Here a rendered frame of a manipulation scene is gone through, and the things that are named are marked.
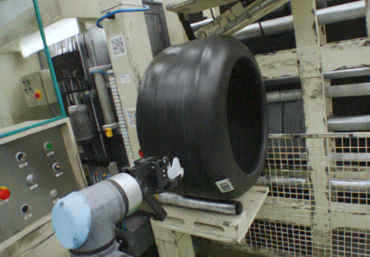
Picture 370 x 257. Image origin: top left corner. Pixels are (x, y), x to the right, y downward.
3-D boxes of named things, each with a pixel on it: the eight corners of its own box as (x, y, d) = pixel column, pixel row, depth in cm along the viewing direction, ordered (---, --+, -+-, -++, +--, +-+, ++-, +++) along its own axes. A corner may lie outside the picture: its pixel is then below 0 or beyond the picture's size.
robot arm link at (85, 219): (52, 245, 47) (42, 197, 46) (103, 217, 58) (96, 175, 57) (82, 261, 42) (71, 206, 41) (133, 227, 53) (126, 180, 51)
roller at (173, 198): (153, 199, 103) (156, 188, 105) (159, 203, 106) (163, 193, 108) (236, 213, 83) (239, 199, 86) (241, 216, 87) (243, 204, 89)
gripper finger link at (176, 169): (188, 153, 74) (169, 162, 66) (191, 173, 75) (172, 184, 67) (179, 152, 76) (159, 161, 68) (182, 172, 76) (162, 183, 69)
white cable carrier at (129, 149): (132, 173, 120) (106, 70, 111) (139, 169, 124) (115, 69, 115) (139, 175, 118) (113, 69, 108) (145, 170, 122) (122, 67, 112)
